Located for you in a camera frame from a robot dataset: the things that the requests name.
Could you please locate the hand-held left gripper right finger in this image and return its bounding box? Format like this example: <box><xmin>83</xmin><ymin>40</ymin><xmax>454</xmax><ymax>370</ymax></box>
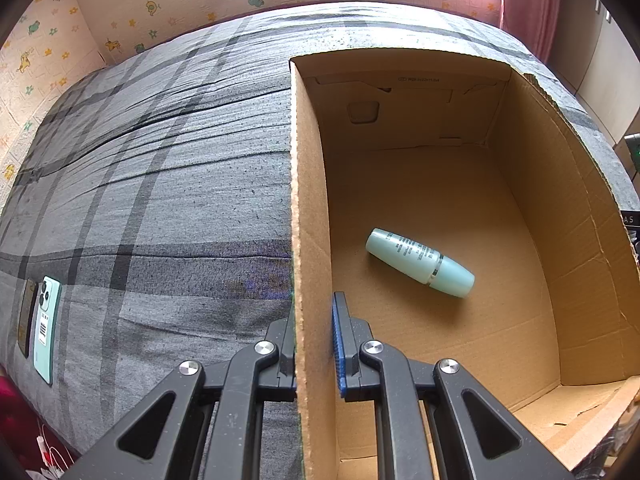
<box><xmin>331</xmin><ymin>291</ymin><xmax>576</xmax><ymax>480</ymax></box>

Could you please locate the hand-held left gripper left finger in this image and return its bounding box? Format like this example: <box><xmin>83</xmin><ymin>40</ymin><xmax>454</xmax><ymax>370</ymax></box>
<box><xmin>60</xmin><ymin>305</ymin><xmax>298</xmax><ymax>480</ymax></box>

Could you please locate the teal cosmetic bottle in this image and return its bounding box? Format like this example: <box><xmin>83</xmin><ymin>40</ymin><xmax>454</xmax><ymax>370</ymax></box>
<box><xmin>365</xmin><ymin>228</ymin><xmax>476</xmax><ymax>300</ymax></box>

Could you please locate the cardboard box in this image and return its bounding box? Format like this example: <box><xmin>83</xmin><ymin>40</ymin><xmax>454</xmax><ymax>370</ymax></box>
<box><xmin>289</xmin><ymin>50</ymin><xmax>640</xmax><ymax>480</ymax></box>

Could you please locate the beige wardrobe cabinet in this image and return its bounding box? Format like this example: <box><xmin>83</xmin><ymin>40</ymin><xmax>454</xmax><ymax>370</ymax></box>
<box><xmin>550</xmin><ymin>0</ymin><xmax>640</xmax><ymax>146</ymax></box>

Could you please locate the red curtain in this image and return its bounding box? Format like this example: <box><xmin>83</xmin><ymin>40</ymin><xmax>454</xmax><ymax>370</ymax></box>
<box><xmin>500</xmin><ymin>0</ymin><xmax>568</xmax><ymax>61</ymax></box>

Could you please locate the teal smartphone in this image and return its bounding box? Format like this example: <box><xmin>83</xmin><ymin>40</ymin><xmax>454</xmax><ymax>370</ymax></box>
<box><xmin>33</xmin><ymin>276</ymin><xmax>62</xmax><ymax>387</ymax></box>

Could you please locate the dark smartphone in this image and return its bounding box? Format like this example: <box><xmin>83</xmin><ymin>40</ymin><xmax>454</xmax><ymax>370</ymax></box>
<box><xmin>17</xmin><ymin>279</ymin><xmax>38</xmax><ymax>359</ymax></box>

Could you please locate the red cloth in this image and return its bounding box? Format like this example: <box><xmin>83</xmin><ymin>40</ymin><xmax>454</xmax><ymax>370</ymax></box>
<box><xmin>0</xmin><ymin>365</ymin><xmax>76</xmax><ymax>476</ymax></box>

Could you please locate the white cable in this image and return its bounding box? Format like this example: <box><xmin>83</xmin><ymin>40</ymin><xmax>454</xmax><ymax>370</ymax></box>
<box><xmin>35</xmin><ymin>425</ymin><xmax>76</xmax><ymax>476</ymax></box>

